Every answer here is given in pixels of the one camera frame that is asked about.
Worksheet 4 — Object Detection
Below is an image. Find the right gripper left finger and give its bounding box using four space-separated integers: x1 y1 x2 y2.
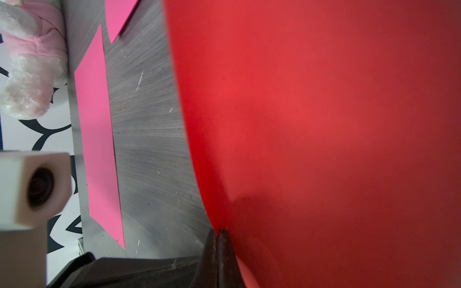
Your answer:
190 229 218 288

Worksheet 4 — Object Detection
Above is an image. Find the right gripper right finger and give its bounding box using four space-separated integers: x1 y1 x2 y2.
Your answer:
217 229 246 288

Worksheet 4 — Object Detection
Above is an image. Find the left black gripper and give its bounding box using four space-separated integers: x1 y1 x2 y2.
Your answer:
48 252 199 288

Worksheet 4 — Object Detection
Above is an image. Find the red square paper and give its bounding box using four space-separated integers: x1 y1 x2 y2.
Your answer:
164 1 461 288

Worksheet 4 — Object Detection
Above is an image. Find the magenta paper sheet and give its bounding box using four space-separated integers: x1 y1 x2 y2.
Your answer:
74 28 125 247
104 0 139 43

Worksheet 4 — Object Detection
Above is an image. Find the white teddy bear pink shirt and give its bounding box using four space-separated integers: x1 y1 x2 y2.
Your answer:
1 1 68 120

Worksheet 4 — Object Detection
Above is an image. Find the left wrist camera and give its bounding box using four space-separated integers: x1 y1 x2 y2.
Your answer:
1 151 73 288

